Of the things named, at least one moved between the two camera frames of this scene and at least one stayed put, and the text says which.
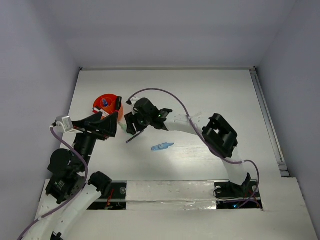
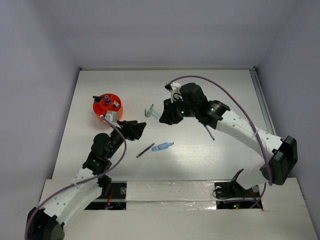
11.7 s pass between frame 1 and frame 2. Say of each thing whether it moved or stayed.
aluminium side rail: stayed
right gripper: moved
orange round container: stayed
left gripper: moved
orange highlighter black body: moved
